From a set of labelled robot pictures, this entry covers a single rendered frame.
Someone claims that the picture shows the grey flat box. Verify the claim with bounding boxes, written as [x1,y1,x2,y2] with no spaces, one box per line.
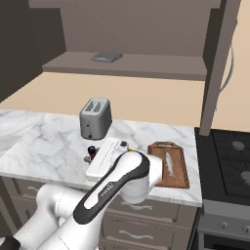
[90,51,125,64]

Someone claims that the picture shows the silver fish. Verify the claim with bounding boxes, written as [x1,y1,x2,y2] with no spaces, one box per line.
[164,151,177,179]

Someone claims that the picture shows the black hob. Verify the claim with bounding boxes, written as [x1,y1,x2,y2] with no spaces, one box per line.
[194,127,250,207]

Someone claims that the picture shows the dark brown cabinet door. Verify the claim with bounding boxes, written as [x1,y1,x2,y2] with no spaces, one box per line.
[0,0,67,104]

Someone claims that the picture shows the brown drawer front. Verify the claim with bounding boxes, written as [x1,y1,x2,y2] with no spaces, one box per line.
[11,177,48,200]
[106,192,181,225]
[99,212,193,250]

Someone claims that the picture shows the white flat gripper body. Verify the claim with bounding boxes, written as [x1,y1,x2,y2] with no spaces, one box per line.
[85,137,124,183]

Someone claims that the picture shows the grey oven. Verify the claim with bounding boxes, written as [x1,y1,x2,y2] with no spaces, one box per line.
[195,198,250,250]

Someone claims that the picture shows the grey toaster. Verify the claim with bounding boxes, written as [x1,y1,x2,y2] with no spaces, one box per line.
[78,97,113,142]

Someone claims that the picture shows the brown wooden cutting board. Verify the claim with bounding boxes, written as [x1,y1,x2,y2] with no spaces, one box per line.
[146,141,191,190]

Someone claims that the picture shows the brown wall cabinet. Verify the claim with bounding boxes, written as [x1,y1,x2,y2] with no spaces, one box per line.
[27,0,227,82]

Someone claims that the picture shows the grey curved door handle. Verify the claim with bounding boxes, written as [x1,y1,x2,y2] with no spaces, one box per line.
[218,19,235,96]

